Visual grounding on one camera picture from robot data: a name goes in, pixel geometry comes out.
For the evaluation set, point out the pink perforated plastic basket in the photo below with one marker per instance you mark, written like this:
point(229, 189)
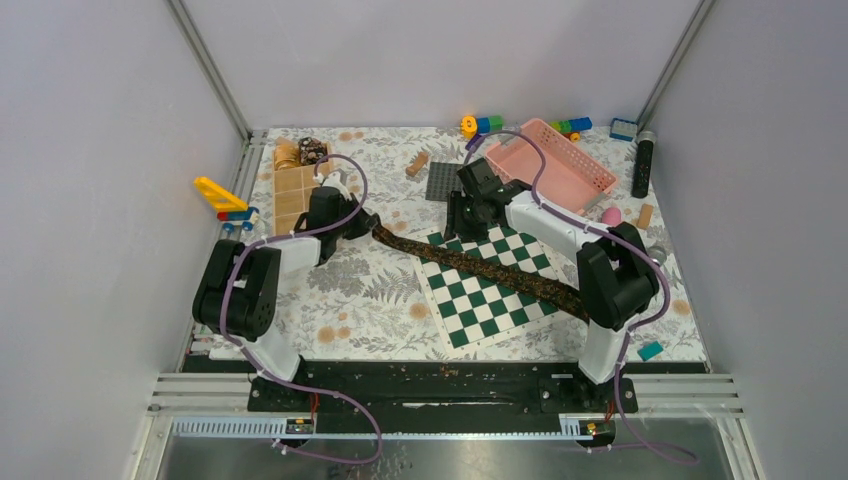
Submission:
point(571, 178)

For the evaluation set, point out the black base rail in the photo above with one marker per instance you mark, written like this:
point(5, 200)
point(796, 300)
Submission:
point(431, 397)

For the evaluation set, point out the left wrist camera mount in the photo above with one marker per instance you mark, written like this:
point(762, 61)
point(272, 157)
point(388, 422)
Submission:
point(334, 179)

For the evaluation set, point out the black toy microphone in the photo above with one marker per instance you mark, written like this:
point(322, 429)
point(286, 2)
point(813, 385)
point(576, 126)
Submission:
point(645, 144)

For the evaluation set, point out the black key-patterned necktie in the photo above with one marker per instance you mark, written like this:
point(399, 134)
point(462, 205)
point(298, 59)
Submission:
point(554, 292)

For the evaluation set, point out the blue grey toy brick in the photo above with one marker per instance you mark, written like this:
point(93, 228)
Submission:
point(622, 129)

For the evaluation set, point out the rolled floral black tie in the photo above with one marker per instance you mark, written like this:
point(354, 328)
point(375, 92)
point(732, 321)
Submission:
point(311, 150)

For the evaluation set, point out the rolled golden tie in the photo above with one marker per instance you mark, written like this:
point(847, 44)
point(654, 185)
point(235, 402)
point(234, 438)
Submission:
point(286, 157)

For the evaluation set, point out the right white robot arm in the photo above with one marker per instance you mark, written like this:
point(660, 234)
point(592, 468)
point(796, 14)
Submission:
point(617, 280)

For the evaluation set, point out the pink toy microphone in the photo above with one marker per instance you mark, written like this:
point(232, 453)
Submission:
point(612, 216)

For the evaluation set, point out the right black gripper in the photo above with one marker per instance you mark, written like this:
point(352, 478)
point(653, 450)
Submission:
point(454, 223)

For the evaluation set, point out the small wooden rectangular block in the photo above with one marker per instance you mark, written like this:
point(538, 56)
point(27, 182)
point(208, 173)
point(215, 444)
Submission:
point(645, 216)

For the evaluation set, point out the multicolour toy brick train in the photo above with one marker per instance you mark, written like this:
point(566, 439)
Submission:
point(572, 129)

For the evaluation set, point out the small wooden arch block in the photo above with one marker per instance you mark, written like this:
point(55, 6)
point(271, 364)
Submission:
point(420, 160)

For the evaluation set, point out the yellow toy ladder vehicle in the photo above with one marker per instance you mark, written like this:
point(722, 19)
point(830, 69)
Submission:
point(233, 213)

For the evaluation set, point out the green white chessboard mat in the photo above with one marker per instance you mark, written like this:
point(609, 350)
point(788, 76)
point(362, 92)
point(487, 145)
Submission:
point(470, 312)

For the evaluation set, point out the wooden compartment box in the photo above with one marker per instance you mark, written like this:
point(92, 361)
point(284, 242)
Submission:
point(291, 191)

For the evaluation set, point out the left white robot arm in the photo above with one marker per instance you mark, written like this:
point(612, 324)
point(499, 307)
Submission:
point(237, 294)

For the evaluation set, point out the grey studded baseplate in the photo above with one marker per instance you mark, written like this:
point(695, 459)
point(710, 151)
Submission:
point(442, 180)

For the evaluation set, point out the teal small block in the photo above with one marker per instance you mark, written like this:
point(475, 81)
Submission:
point(649, 351)

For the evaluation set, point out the yellow round toy block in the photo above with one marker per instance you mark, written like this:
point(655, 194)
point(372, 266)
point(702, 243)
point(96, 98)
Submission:
point(468, 126)

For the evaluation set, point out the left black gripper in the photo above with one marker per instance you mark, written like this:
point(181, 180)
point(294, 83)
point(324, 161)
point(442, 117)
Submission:
point(364, 223)

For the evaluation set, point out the green toy brick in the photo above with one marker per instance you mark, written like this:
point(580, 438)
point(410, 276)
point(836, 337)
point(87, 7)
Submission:
point(496, 122)

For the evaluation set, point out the purple toy brick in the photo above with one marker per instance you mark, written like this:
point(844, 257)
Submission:
point(474, 143)

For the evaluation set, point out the purple glitter toy microphone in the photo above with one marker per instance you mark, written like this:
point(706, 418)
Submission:
point(658, 254)

